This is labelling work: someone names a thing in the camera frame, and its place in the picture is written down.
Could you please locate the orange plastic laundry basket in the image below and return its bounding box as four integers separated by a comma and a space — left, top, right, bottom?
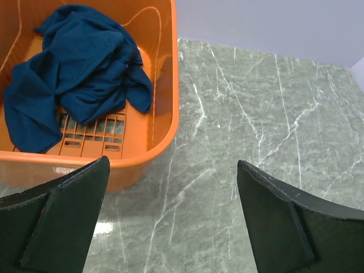
1, 1, 179, 191

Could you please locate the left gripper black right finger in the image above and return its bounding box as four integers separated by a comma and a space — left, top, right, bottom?
237, 160, 363, 272

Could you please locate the blue Mickey Mouse t-shirt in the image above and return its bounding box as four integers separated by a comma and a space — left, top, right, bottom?
3, 5, 152, 153

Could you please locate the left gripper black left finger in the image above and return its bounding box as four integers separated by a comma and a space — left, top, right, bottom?
1, 156, 110, 272

